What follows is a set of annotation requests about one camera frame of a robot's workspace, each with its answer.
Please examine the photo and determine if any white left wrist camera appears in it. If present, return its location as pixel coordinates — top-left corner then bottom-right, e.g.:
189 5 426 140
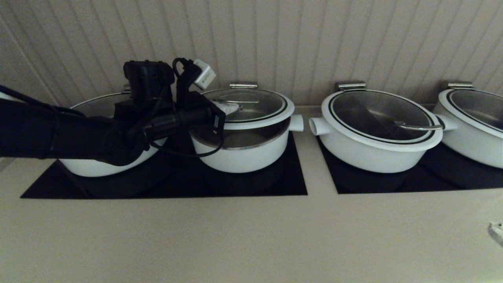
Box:
194 59 217 90

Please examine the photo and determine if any white round pot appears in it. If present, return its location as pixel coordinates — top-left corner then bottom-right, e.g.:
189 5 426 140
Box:
432 114 503 169
58 136 169 177
308 117 442 174
190 114 304 174

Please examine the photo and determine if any black glass cooktop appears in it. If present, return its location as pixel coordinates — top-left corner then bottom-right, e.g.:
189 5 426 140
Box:
316 138 503 195
20 132 308 199

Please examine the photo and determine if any black left gripper cable loop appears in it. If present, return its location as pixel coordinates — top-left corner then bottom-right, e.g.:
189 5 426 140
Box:
149 130 225 158

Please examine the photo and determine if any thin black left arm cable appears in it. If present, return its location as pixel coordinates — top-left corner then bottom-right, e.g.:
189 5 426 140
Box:
0 85 86 117

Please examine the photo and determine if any glass lid with white rim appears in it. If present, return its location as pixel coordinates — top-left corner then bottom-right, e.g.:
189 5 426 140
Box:
437 90 503 139
200 88 295 130

